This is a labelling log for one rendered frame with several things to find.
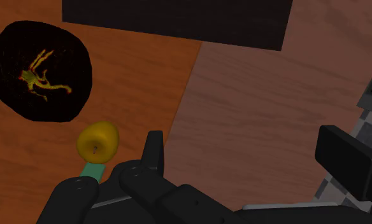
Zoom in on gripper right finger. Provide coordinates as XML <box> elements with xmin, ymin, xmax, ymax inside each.
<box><xmin>315</xmin><ymin>125</ymin><xmax>372</xmax><ymax>224</ymax></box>

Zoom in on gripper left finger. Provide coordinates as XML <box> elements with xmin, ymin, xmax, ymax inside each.
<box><xmin>36</xmin><ymin>130</ymin><xmax>236</xmax><ymax>224</ymax></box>

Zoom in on green flat block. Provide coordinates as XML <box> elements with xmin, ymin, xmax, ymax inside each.
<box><xmin>79</xmin><ymin>162</ymin><xmax>106</xmax><ymax>184</ymax></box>

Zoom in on yellow apple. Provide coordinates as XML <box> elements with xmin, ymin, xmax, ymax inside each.
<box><xmin>76</xmin><ymin>120</ymin><xmax>120</xmax><ymax>165</ymax></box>

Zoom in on black bowl with yellow pattern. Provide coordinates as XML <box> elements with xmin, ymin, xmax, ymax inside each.
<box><xmin>0</xmin><ymin>20</ymin><xmax>93</xmax><ymax>123</ymax></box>

